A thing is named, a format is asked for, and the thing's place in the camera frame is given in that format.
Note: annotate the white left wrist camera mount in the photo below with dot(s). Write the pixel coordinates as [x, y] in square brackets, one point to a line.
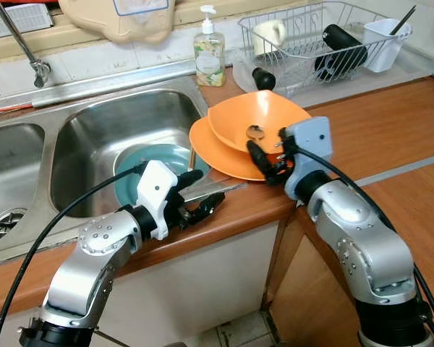
[155, 195]

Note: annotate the white ribbed tray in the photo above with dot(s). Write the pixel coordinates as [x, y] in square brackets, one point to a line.
[18, 20]

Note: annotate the small black knob lid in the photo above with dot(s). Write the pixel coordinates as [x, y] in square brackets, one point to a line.
[264, 78]

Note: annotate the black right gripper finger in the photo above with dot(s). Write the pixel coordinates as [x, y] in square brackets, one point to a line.
[259, 157]
[284, 137]

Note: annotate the white base cabinet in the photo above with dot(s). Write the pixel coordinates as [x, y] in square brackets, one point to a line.
[202, 282]

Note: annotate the teal round plate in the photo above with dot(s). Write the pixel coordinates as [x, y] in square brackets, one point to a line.
[159, 163]

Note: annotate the stainless steel double sink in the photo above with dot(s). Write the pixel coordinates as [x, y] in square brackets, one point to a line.
[123, 116]

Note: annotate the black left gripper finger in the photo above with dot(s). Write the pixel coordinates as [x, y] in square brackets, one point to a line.
[188, 179]
[210, 208]

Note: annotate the grey countertop joint strip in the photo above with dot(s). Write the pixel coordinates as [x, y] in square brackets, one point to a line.
[405, 168]

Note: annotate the orange round plate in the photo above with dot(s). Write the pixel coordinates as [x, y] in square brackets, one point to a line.
[217, 159]

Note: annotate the black cylindrical bottle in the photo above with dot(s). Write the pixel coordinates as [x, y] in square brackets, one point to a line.
[341, 50]

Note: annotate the cream ceramic mug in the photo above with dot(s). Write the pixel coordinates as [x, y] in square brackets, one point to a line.
[269, 37]

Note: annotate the clear pump soap bottle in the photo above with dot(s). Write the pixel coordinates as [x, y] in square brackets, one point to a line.
[210, 58]

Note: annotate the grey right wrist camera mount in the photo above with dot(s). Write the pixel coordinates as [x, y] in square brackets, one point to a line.
[309, 152]

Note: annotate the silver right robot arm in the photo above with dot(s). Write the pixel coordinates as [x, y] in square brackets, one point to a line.
[369, 246]

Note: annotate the white plastic utensil holder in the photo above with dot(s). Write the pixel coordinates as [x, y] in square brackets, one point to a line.
[385, 47]

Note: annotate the chrome sink faucet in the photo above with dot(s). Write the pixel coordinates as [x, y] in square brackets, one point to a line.
[25, 47]

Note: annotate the grey dish rack drain tray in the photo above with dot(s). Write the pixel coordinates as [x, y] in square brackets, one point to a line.
[390, 79]

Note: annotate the thin black utensil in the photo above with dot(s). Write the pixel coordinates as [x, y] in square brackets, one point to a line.
[403, 20]

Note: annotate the beige plastic board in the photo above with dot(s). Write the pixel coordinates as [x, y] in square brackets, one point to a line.
[116, 22]

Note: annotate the orange bowl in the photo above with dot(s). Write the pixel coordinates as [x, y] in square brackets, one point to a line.
[275, 108]

